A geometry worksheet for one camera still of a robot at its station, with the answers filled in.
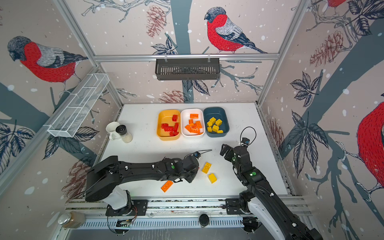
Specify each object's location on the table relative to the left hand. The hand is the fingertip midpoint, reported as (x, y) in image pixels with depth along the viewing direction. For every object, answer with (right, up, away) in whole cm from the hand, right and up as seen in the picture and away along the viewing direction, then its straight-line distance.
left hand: (195, 173), depth 80 cm
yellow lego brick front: (+10, -3, 0) cm, 10 cm away
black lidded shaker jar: (-46, +23, +12) cm, 53 cm away
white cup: (-55, +24, +15) cm, 62 cm away
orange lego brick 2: (-1, +32, +30) cm, 44 cm away
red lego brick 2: (-19, +23, +23) cm, 38 cm away
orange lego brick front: (-16, -7, 0) cm, 17 cm away
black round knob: (+4, -12, -18) cm, 22 cm away
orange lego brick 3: (+3, +25, +23) cm, 34 cm away
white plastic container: (-8, +30, +30) cm, 43 cm away
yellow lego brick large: (+7, +1, +6) cm, 9 cm away
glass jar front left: (-54, -14, -17) cm, 58 cm away
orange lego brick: (-2, +21, +23) cm, 32 cm away
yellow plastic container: (-20, +25, +27) cm, 41 cm away
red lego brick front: (-15, +20, +20) cm, 32 cm away
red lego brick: (-14, +24, +24) cm, 36 cm away
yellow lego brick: (+13, +29, +26) cm, 41 cm away
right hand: (+18, +13, +2) cm, 22 cm away
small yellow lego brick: (+14, +23, +23) cm, 36 cm away
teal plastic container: (+16, +28, +26) cm, 41 cm away
